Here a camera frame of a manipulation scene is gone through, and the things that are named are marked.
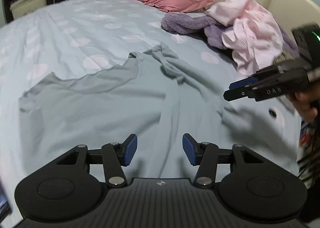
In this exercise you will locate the brown striped cloth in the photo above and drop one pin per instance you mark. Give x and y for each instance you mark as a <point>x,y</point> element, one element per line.
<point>285,58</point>

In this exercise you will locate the light pink garment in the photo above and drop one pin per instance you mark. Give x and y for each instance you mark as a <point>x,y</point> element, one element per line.
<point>252,30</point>

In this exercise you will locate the person's right hand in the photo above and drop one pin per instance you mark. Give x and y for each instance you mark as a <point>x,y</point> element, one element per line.
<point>306,108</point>

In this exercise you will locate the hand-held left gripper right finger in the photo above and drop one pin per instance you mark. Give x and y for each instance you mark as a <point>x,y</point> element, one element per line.
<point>188,148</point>

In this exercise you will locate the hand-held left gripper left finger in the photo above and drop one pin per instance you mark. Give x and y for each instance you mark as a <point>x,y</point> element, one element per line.
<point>131,148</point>

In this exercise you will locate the purple fuzzy garment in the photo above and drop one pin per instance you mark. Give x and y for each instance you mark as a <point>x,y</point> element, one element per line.
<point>185,24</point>

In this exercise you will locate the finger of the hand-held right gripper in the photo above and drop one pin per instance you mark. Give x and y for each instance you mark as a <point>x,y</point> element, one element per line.
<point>270,91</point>
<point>242,83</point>

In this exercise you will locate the grey tank top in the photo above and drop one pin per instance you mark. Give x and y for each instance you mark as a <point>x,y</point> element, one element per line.
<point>100,108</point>

